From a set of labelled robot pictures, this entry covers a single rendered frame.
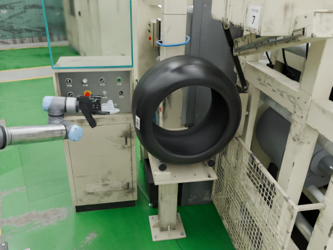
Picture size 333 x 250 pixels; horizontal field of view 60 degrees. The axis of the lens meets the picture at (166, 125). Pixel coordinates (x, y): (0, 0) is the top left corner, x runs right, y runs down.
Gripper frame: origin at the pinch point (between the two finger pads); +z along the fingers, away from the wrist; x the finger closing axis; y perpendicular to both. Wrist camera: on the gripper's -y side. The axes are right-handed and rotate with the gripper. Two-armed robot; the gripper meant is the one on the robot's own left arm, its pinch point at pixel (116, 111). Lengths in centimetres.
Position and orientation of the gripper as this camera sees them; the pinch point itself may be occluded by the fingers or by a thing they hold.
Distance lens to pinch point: 150.5
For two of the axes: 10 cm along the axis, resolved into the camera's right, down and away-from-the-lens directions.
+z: 9.8, 0.5, 2.2
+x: -1.7, -4.4, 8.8
